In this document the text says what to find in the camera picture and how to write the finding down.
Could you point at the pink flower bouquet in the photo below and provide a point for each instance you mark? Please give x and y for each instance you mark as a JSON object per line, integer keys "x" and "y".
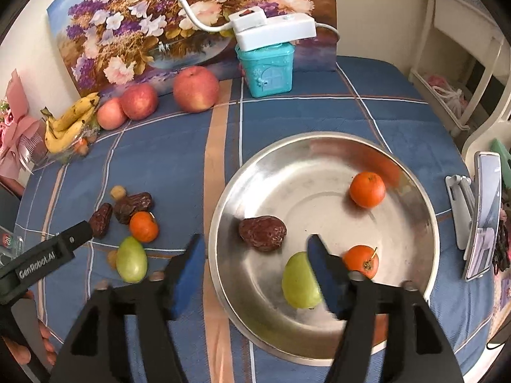
{"x": 21, "y": 134}

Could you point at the tangerine with stem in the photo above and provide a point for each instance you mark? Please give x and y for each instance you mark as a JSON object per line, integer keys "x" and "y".
{"x": 363, "y": 259}

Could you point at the medium red apple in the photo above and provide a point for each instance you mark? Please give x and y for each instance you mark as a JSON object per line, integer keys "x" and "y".
{"x": 139, "y": 101}

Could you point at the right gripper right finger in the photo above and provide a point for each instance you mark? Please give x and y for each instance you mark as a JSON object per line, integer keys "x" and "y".
{"x": 352, "y": 298}

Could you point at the small dark dried date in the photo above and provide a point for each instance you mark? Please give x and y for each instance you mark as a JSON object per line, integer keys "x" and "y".
{"x": 100, "y": 220}

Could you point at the person's left hand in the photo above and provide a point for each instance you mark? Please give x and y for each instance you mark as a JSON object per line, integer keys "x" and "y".
{"x": 21, "y": 353}

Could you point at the blue plaid tablecloth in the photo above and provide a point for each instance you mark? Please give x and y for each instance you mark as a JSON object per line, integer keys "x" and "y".
{"x": 184, "y": 161}

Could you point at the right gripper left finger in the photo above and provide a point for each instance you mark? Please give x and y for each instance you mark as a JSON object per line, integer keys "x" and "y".
{"x": 163, "y": 301}

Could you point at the green fruit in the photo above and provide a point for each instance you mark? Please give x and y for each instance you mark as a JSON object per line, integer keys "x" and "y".
{"x": 298, "y": 283}
{"x": 131, "y": 261}

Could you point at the floral painting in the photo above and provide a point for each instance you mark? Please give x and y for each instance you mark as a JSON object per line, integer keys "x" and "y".
{"x": 108, "y": 45}

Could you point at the clear fruit tray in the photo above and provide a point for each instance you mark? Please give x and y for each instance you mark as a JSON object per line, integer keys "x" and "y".
{"x": 33, "y": 153}

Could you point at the large dark dried date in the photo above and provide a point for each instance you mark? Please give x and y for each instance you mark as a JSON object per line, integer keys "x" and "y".
{"x": 128, "y": 206}

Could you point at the round metal bowl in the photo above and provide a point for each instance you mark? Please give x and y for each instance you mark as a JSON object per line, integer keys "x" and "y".
{"x": 304, "y": 181}

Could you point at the white phone stand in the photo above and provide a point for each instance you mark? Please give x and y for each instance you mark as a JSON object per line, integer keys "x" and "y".
{"x": 462, "y": 203}

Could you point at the large red apple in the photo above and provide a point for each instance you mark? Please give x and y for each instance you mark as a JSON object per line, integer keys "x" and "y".
{"x": 195, "y": 89}

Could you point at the small pink apple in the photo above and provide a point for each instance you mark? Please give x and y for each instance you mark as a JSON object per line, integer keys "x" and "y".
{"x": 110, "y": 115}

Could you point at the teal house-shaped box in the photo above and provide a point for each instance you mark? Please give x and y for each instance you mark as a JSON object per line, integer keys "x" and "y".
{"x": 269, "y": 70}

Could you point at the yellow banana bunch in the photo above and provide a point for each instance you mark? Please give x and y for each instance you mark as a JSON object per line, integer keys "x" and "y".
{"x": 60, "y": 133}

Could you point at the white chair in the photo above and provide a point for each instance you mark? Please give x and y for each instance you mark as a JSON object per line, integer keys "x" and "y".
{"x": 464, "y": 44}

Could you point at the small orange tangerine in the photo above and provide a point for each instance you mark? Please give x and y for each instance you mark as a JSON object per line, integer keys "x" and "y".
{"x": 367, "y": 189}

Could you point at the smartphone on stand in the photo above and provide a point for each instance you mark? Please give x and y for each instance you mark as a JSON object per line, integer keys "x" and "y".
{"x": 486, "y": 215}

